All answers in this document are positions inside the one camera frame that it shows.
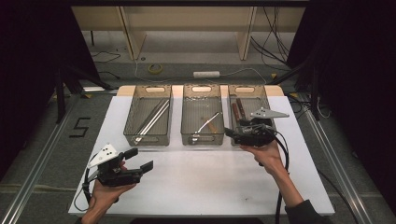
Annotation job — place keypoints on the smoky clear plastic bin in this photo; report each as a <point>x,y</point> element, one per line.
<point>196,105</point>
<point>252,96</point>
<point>137,118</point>

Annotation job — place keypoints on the black metal stand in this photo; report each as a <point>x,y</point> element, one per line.
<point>315,102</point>
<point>59,99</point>

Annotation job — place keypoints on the white power strip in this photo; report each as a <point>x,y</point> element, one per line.
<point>206,74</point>

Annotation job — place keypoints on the silver metal bar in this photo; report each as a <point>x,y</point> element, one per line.
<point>93,89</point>

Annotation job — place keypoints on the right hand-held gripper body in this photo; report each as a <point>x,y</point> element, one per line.
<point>255,137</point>

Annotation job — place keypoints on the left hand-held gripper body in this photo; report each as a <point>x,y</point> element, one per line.
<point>115,177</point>

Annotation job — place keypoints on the yellow tape roll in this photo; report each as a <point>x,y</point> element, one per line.
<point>149,68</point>

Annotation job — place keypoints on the aluminium floor rail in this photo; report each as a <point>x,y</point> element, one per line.
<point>37,168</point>
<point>341,174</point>

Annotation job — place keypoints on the dark curtain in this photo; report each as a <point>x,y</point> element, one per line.
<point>31,77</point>
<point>358,77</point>

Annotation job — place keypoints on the person's right hand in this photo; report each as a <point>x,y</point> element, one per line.
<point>269,158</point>

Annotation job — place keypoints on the shiny metal spoon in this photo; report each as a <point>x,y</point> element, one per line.
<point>208,122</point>

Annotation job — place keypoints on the person's left hand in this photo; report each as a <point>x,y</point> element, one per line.
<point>104,197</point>

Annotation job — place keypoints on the beige wooden desk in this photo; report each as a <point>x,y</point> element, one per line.
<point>186,18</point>

